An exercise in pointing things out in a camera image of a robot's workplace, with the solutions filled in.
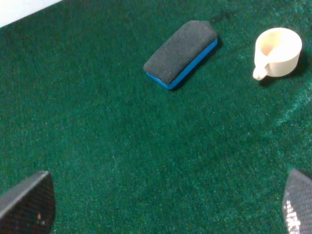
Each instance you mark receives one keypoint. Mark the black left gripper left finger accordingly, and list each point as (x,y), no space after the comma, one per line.
(30,206)

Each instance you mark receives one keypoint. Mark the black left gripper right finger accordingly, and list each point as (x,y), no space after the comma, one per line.
(297,202)

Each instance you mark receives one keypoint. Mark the green velvet table cloth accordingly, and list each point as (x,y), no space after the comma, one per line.
(129,156)

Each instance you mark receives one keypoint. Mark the cream plastic cup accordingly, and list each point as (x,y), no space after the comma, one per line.
(276,54)

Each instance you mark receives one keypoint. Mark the blue black board eraser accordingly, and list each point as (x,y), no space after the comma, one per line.
(181,53)

